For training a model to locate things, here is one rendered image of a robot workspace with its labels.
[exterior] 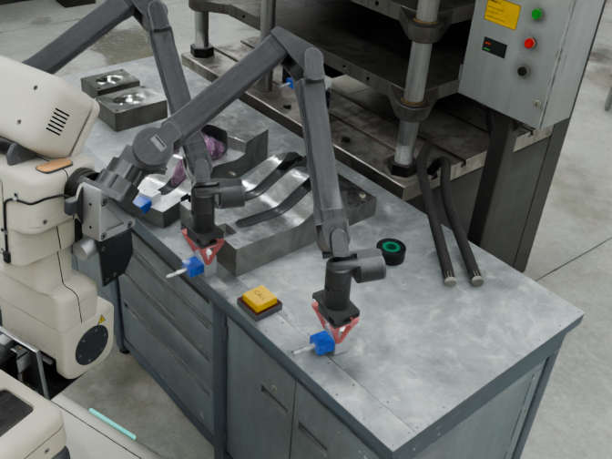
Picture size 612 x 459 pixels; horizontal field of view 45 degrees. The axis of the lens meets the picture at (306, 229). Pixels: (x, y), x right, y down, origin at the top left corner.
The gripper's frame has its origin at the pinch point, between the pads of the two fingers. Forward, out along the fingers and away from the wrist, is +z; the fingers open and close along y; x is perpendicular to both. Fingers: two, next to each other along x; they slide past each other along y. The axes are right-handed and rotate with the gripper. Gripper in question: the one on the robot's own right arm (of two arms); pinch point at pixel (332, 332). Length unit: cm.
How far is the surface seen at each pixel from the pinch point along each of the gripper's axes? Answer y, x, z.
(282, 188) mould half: 50, -14, -6
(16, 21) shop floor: 465, -20, 81
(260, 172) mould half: 60, -13, -7
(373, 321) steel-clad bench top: 2.9, -13.8, 4.7
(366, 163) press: 70, -57, 6
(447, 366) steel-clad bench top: -16.9, -20.5, 4.9
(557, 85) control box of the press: 25, -85, -35
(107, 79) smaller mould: 151, 3, -2
